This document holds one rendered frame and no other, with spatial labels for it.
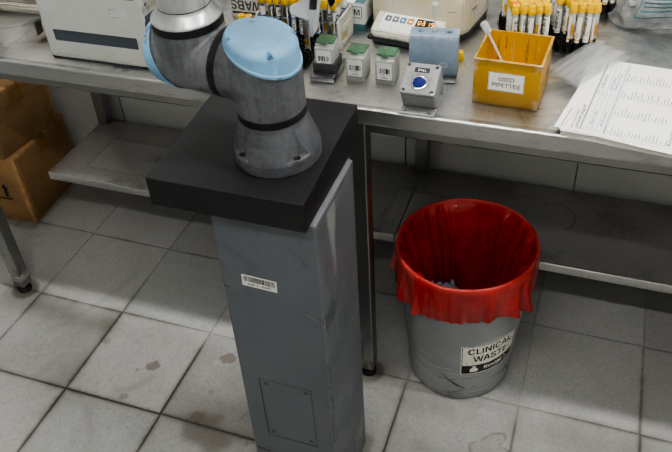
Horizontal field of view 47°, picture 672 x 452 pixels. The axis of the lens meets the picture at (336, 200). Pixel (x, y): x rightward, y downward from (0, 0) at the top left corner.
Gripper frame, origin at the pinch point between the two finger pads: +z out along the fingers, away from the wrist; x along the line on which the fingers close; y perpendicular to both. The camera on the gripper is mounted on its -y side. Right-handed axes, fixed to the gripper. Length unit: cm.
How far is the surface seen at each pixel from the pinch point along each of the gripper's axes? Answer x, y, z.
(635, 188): -51, -75, 70
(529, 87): 8.1, -42.8, 6.7
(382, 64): 3.1, -12.8, 7.1
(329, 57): 2.5, -1.2, 6.8
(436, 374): 13, -28, 90
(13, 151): -33, 123, 72
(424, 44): -0.9, -20.8, 3.9
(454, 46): -1.2, -26.9, 4.0
